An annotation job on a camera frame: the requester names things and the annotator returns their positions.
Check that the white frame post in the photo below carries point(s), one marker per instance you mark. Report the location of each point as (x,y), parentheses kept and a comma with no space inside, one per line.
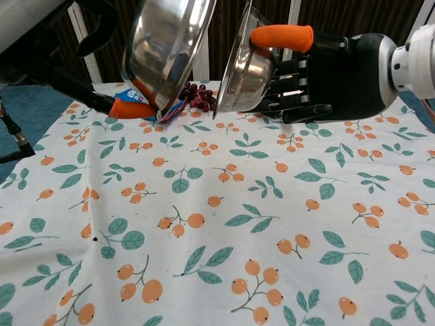
(425,13)
(294,13)
(200,64)
(93,73)

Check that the floral fruit print tablecloth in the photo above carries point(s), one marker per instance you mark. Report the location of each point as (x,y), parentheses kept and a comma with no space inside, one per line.
(217,237)

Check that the stainless steel bowl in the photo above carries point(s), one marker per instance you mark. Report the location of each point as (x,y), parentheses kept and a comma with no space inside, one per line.
(163,51)
(248,81)

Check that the blue snack bag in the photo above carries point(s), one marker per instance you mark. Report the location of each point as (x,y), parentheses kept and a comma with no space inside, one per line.
(134,96)

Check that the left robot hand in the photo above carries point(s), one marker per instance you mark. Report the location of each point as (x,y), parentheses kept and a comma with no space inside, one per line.
(34,61)

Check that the dark red grape bunch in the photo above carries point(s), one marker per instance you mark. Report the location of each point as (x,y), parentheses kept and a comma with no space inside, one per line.
(200,98)

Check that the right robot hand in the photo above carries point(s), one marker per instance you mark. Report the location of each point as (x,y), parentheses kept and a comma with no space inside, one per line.
(346,78)

